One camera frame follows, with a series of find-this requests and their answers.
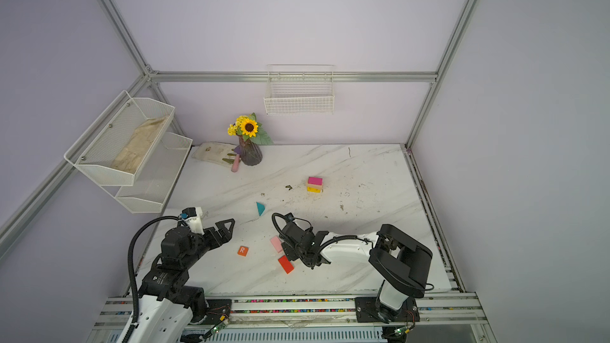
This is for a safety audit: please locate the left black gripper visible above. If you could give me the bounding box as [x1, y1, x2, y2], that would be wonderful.
[182, 218, 234, 270]

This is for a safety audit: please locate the magenta wood block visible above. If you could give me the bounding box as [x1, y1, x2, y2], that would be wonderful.
[308, 176, 323, 186]

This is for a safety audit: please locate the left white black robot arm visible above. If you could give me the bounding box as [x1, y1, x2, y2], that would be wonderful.
[119, 216, 235, 342]

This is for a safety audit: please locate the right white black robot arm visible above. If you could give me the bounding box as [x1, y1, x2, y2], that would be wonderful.
[273, 214, 435, 323]

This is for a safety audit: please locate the red wood block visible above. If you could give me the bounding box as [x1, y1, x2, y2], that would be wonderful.
[277, 255, 294, 274]

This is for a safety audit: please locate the pink wood block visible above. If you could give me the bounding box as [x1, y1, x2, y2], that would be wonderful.
[270, 236, 284, 253]

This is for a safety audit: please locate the teal triangular wood block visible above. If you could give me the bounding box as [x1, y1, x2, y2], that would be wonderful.
[256, 203, 266, 216]

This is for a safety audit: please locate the orange letter cube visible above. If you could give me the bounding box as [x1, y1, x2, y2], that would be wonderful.
[238, 246, 249, 257]

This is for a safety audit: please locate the pink tube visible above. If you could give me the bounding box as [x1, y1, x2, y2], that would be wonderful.
[231, 154, 241, 172]

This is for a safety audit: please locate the white cloth on table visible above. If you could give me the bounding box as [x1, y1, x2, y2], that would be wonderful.
[192, 142, 237, 168]

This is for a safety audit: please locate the white lower mesh shelf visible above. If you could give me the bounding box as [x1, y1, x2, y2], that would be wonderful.
[115, 132, 192, 214]

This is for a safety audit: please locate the white mesh shelf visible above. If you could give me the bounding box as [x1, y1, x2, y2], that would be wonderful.
[64, 91, 175, 187]
[115, 132, 192, 214]

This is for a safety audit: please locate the dark purple glass vase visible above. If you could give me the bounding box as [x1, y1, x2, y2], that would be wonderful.
[235, 136, 263, 166]

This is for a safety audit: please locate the sunflower bouquet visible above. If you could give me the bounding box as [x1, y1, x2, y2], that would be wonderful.
[227, 113, 274, 145]

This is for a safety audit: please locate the beige cloth in shelf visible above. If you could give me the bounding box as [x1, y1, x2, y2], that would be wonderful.
[111, 116, 168, 174]

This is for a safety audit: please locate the white upper mesh shelf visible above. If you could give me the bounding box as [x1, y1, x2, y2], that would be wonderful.
[64, 91, 175, 187]

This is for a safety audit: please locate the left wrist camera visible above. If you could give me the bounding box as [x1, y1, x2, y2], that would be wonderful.
[180, 206, 203, 235]

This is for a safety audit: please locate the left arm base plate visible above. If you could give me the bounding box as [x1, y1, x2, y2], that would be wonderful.
[190, 299, 232, 326]

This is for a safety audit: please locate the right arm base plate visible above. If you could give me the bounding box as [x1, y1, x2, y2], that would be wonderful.
[354, 297, 420, 324]

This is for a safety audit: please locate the aluminium front rail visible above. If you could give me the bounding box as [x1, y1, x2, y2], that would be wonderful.
[88, 291, 499, 343]

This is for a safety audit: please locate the white wire wall basket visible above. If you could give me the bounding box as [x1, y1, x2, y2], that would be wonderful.
[264, 64, 335, 116]

